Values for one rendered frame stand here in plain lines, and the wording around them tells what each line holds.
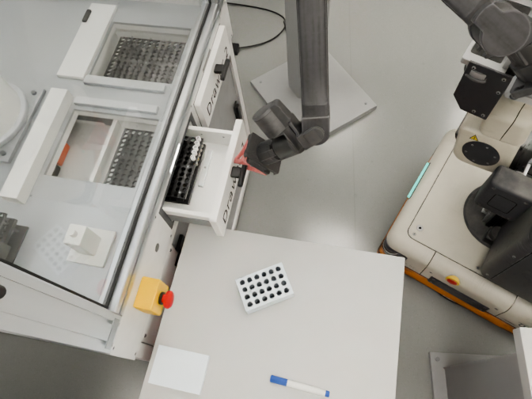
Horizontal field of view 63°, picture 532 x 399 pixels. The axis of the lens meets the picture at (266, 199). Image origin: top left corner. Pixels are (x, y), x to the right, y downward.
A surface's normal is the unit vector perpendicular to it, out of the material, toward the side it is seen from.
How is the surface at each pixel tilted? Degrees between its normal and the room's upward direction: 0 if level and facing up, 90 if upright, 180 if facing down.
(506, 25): 59
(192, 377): 0
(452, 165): 0
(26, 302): 90
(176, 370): 0
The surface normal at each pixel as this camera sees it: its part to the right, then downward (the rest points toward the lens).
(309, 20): -0.19, 0.56
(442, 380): -0.07, -0.41
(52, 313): 0.98, 0.15
